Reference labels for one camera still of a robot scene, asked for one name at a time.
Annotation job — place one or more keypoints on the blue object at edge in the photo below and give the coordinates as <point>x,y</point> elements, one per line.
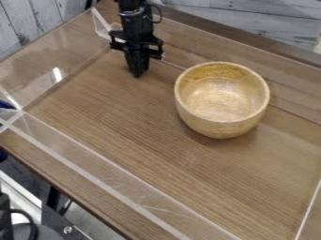
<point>6,105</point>

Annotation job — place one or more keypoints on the black vertical post at edge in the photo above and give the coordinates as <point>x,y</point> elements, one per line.
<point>6,228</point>

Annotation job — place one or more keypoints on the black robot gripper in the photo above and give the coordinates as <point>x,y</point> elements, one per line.
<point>136,39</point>

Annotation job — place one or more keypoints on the black table leg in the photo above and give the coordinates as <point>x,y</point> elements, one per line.
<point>54,198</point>

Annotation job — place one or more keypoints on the light wooden bowl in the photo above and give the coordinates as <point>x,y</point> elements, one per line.
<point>221,99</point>

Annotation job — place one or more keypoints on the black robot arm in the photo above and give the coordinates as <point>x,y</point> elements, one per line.
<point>132,4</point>

